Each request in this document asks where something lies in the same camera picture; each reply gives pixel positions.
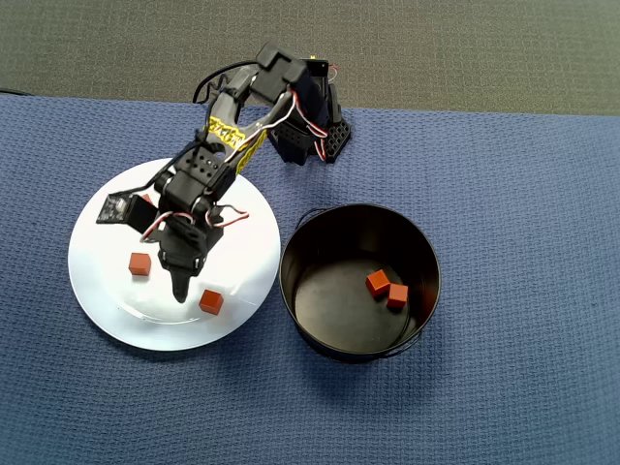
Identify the white round plate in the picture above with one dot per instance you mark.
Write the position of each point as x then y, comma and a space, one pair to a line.
242, 271

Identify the black metal bucket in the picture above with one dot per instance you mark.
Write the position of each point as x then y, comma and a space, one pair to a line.
339, 315

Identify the red cube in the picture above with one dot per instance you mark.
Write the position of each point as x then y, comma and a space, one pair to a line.
146, 198
140, 264
377, 283
210, 302
398, 296

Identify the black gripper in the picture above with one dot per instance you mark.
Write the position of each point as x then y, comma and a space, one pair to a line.
183, 260

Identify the blue woven tablecloth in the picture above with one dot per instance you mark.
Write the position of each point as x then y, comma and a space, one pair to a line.
484, 242

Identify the small camera circuit board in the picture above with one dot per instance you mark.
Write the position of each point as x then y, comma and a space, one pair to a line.
112, 209

